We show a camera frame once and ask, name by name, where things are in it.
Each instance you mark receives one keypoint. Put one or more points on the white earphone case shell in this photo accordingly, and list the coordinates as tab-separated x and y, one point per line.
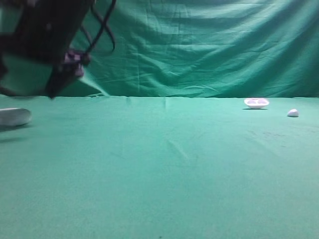
293	113

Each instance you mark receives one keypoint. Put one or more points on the green table cloth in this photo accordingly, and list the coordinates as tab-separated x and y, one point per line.
160	168

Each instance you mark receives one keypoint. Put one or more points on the grey cylindrical object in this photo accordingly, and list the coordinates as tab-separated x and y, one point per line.
14	117

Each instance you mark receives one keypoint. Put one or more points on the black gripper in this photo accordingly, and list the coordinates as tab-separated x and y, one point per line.
43	35

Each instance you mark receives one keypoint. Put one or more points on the green backdrop cloth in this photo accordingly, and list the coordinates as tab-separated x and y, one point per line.
206	49

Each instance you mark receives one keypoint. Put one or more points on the white earphone case insert tray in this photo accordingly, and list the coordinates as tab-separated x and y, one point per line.
256	103

